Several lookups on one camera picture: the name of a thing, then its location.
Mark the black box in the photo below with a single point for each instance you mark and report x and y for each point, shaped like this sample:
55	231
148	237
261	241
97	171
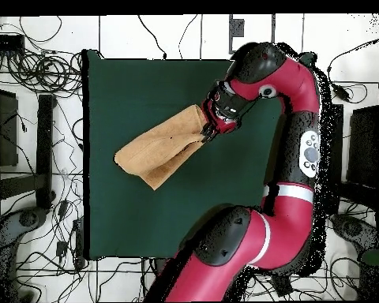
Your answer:
3	132
364	148

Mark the dark green tablecloth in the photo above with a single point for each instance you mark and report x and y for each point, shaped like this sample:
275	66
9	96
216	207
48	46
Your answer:
129	221

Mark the black power strip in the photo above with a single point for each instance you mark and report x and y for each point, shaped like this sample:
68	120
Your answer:
4	42
79	243

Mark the black stand bar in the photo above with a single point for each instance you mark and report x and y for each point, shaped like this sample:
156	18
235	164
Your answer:
337	142
45	151

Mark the black power brick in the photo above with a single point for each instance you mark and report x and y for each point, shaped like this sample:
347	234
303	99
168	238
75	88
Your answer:
282	284

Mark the orange terry towel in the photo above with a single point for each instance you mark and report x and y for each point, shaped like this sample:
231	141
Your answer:
164	148

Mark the grey square frame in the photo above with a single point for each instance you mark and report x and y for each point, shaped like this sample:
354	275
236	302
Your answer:
237	28

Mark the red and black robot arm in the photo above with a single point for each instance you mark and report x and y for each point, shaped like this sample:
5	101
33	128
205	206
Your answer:
281	221

